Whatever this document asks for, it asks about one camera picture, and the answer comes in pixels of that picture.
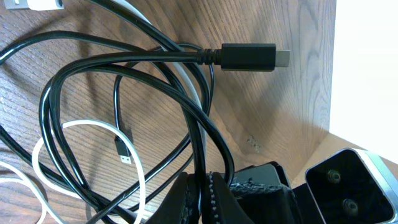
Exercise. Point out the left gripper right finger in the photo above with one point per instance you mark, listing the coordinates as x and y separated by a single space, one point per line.
219 204

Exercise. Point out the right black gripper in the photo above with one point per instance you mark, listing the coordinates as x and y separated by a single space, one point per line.
265 195

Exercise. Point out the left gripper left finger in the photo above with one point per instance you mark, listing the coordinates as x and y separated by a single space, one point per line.
180 206

